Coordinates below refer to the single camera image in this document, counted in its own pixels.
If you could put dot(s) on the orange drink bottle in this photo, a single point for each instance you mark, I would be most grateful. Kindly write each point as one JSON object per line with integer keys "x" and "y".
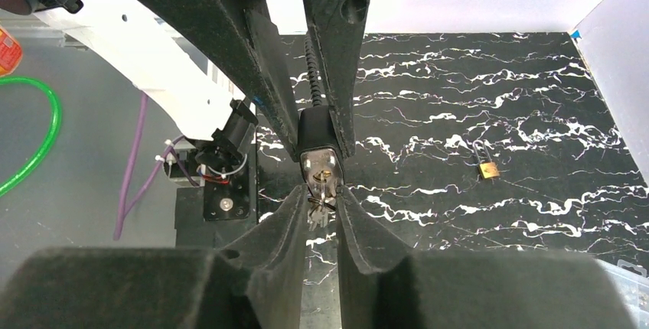
{"x": 11, "y": 53}

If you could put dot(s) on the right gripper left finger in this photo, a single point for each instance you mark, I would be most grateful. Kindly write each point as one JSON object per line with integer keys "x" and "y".
{"x": 253, "y": 282}

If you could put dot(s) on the small brass padlock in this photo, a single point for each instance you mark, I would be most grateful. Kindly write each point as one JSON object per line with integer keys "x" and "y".
{"x": 487, "y": 168}

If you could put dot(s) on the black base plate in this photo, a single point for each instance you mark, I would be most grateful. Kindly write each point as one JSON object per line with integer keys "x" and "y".
{"x": 218, "y": 212}

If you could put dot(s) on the clear plastic parts box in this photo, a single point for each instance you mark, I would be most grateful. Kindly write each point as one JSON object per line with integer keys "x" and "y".
{"x": 631, "y": 281}

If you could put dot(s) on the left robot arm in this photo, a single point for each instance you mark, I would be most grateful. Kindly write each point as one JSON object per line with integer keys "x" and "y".
{"x": 132, "y": 38}

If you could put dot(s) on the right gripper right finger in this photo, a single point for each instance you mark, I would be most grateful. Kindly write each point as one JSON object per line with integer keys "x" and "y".
{"x": 385, "y": 283}

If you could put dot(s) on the black cable padlock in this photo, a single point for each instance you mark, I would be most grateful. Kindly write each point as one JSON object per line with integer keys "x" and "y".
{"x": 317, "y": 148}

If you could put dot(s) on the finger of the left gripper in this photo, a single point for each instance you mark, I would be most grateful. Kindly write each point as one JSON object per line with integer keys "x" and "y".
{"x": 337, "y": 28}
{"x": 240, "y": 39}

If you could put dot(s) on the green cable lock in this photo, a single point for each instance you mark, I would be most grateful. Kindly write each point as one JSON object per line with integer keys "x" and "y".
{"x": 31, "y": 119}

